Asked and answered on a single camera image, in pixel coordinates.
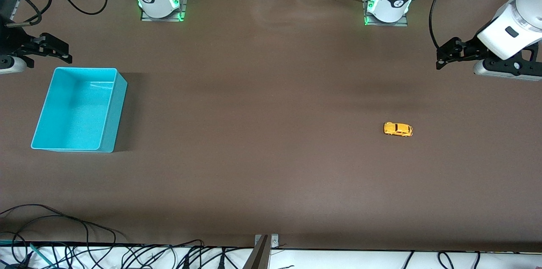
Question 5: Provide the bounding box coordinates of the yellow beetle toy car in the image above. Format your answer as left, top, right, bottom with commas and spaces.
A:
384, 122, 413, 137

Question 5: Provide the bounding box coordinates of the turquoise plastic bin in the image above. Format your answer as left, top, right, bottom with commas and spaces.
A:
31, 67, 128, 153

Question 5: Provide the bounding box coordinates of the grey metal bar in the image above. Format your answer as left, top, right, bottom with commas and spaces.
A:
241, 235, 271, 269

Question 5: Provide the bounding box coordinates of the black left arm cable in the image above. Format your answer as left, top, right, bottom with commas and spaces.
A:
429, 0, 465, 52

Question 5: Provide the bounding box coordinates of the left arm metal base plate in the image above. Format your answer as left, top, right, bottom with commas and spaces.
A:
362, 0, 409, 27

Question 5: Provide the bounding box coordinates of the long black cable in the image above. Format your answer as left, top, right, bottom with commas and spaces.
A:
0, 204, 127, 245

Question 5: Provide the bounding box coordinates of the small metal bracket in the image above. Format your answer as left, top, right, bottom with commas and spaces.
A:
254, 234, 280, 249

